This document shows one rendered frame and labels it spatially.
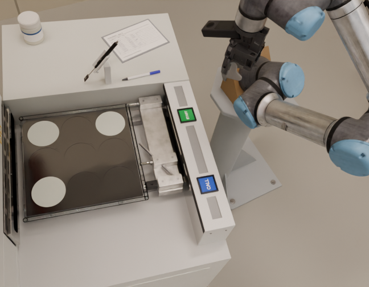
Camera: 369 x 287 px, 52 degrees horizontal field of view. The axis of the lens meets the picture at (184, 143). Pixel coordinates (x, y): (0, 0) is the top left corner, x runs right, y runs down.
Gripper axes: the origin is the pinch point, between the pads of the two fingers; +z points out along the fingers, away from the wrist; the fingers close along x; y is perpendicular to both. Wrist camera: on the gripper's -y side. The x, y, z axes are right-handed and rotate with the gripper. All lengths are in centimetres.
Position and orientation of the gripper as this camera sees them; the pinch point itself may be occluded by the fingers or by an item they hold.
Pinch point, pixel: (225, 73)
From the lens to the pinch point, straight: 114.8
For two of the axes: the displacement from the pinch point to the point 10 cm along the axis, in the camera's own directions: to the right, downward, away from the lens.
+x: 4.7, -7.3, 5.0
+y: 8.7, 4.6, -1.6
